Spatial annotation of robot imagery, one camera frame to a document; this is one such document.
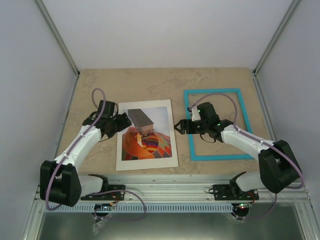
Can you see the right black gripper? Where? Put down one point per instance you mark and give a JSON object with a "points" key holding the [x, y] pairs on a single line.
{"points": [[184, 122]]}

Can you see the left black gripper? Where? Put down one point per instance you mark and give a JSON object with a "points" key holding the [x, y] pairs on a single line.
{"points": [[122, 124]]}

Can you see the hot air balloon photo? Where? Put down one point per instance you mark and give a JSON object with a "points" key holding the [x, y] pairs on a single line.
{"points": [[148, 137]]}

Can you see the teal wooden picture frame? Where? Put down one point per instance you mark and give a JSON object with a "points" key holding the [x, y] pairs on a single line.
{"points": [[214, 156]]}

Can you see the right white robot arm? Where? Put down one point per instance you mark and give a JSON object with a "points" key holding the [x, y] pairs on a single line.
{"points": [[278, 167]]}

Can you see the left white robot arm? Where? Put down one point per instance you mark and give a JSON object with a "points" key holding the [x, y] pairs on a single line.
{"points": [[60, 182]]}

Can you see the white photo mat board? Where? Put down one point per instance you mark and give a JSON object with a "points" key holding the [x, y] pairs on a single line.
{"points": [[147, 164]]}

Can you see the left controller board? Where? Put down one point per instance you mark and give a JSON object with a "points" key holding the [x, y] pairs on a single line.
{"points": [[105, 206]]}

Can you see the controller board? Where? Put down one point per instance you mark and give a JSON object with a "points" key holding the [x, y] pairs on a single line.
{"points": [[244, 205], [105, 206]]}

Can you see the right controller board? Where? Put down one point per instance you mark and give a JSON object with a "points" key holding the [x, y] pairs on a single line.
{"points": [[244, 205]]}

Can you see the clear plastic bag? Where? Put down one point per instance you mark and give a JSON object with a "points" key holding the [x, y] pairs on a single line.
{"points": [[98, 225]]}

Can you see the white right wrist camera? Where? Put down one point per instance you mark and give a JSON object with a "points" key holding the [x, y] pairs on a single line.
{"points": [[194, 113]]}

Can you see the aluminium rail base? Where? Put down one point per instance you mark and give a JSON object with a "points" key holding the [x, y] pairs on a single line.
{"points": [[187, 188]]}

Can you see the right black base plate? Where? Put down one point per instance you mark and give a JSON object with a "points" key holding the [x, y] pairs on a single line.
{"points": [[227, 192]]}

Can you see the grey slotted cable duct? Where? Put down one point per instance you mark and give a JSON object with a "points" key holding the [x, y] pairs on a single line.
{"points": [[152, 208]]}

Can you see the aluminium corner post left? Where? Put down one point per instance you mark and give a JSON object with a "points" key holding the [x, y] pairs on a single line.
{"points": [[53, 28]]}

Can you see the aluminium corner post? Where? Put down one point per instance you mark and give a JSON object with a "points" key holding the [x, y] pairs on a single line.
{"points": [[277, 34], [53, 28]]}

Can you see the aluminium corner post right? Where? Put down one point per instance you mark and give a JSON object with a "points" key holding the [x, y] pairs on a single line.
{"points": [[277, 34]]}

